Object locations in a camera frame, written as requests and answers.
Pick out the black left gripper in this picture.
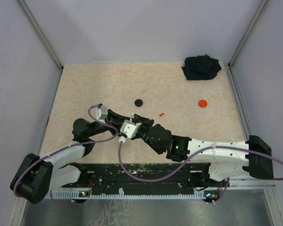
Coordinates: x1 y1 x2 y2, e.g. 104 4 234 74
87 109 132 137

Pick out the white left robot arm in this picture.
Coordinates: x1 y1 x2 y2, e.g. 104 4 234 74
10 105 132 204

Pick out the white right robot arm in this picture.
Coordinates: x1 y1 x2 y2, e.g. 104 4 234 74
130 114 274 186

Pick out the orange earbud charging case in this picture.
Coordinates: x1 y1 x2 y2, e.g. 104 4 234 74
199 100 208 108

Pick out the dark crumpled cloth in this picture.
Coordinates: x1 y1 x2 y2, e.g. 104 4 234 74
181 55 222 81

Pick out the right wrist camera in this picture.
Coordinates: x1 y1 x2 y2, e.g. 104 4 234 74
119 120 142 143

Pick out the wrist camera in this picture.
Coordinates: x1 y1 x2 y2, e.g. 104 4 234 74
119 120 142 143
96 104 108 122

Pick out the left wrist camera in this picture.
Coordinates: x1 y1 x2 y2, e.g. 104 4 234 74
96 104 108 122

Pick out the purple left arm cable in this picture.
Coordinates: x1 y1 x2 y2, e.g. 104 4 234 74
13 103 120 198

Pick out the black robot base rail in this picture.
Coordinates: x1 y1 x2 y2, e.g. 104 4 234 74
57 163 227 196

